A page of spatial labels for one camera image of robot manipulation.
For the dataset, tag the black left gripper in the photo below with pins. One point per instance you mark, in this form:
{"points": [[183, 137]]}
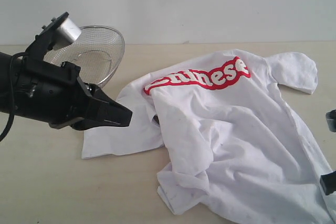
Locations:
{"points": [[56, 95]]}

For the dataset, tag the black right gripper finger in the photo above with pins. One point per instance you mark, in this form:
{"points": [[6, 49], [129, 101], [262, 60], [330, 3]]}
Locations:
{"points": [[331, 120], [328, 183]]}

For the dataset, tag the white t-shirt red Chinese logo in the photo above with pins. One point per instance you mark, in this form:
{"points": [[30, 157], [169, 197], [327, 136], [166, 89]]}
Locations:
{"points": [[235, 145]]}

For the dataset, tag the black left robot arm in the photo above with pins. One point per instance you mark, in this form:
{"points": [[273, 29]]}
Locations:
{"points": [[10, 69]]}

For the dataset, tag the metal wire mesh basket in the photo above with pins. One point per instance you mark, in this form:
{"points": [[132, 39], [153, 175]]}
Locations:
{"points": [[98, 51]]}

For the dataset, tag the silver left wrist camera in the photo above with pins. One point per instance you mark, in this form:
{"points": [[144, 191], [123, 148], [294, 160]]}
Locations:
{"points": [[63, 30]]}

